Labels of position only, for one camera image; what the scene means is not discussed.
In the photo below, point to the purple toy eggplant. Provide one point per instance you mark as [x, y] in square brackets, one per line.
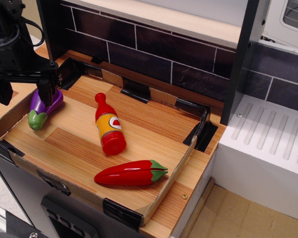
[38, 113]

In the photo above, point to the white drying rack sink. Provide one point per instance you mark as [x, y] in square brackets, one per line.
[257, 156]

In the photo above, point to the black oven control panel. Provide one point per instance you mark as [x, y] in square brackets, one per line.
[65, 223]

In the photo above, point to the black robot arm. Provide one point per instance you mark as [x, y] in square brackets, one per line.
[12, 24]

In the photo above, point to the black vertical post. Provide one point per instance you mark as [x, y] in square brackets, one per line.
[251, 32]

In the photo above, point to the white appliance with rack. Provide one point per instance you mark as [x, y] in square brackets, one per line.
[282, 22]

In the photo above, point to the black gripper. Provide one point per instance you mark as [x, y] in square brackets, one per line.
[20, 63]

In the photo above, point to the red hot sauce bottle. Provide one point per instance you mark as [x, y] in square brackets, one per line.
[109, 127]

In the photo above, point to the red toy chili pepper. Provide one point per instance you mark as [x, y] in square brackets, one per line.
[143, 172]

